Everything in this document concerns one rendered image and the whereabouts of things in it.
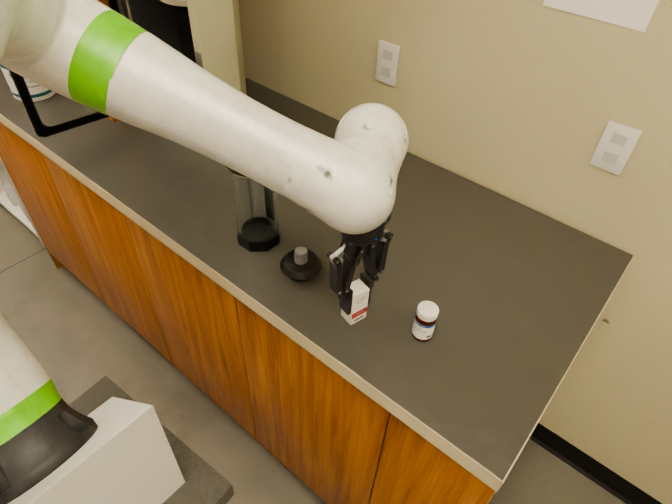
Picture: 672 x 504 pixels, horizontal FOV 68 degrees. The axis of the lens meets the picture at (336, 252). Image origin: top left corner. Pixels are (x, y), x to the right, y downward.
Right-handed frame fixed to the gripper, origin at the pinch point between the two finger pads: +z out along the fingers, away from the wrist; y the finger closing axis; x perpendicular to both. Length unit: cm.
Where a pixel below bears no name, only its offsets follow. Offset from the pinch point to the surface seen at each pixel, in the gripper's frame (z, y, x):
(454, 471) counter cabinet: 19.8, -0.5, 32.5
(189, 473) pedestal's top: 6.7, 40.8, 11.0
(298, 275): 3.6, 4.9, -13.3
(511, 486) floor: 101, -51, 33
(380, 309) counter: 6.7, -5.7, 1.8
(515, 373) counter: 6.7, -17.3, 28.2
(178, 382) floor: 101, 27, -68
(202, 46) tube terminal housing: -24, -3, -68
